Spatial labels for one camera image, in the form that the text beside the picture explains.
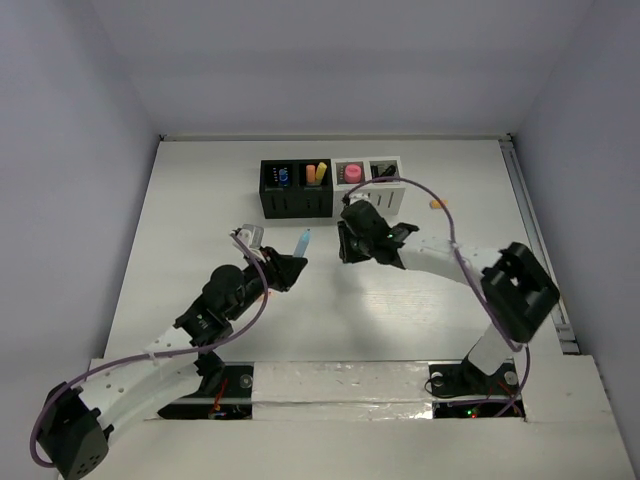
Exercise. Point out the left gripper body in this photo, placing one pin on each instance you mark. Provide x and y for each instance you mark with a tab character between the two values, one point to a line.
275	266

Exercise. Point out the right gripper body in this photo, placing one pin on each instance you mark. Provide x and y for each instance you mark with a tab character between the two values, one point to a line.
365	246

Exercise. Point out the blue pencil-shaped pen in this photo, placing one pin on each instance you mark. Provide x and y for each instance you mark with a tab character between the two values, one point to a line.
302	244

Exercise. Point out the blue black highlighter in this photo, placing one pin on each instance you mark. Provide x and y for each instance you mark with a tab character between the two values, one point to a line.
386	172

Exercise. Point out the pink glue stick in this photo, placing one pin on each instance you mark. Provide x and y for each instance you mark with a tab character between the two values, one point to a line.
352	173

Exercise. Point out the yellow pencil-shaped pen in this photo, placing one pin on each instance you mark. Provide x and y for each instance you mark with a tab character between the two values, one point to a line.
320	172

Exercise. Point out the grey pencil-shaped pen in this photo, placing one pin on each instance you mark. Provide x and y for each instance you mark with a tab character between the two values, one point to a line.
310	173

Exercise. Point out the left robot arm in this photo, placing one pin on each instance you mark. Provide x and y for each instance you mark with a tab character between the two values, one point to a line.
81	418

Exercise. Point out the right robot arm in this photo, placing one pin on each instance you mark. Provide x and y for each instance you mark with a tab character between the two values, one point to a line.
511	285

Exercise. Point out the white double container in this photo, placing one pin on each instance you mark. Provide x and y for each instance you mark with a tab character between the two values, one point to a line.
386	196

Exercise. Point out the black double container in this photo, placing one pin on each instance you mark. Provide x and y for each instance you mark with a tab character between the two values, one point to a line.
298	200

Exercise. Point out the blue item in container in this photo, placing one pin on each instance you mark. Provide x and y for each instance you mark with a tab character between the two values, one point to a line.
283	177

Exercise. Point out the silver foil tape strip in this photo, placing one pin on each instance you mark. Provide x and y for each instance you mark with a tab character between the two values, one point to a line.
341	391

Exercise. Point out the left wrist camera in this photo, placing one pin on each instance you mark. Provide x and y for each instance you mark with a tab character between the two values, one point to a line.
248	239

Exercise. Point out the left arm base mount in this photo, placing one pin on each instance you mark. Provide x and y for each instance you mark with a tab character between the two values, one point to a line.
230	399

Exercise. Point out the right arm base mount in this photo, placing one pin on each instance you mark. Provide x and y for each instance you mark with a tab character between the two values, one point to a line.
457	392

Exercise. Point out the aluminium rail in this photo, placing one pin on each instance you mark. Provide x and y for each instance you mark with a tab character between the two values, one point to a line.
559	315

